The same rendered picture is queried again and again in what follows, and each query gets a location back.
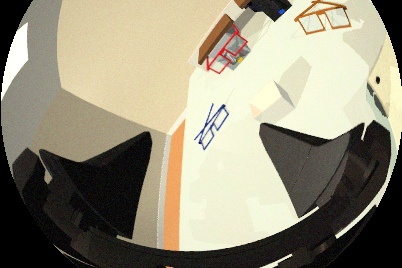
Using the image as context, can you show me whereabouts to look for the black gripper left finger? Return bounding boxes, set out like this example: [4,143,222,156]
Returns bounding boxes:
[39,131,152,239]

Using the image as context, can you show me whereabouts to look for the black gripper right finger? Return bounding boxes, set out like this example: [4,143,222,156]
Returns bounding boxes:
[258,122,365,218]

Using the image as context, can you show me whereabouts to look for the orange-brown glasses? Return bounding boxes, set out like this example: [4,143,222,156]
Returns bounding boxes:
[295,0,351,35]

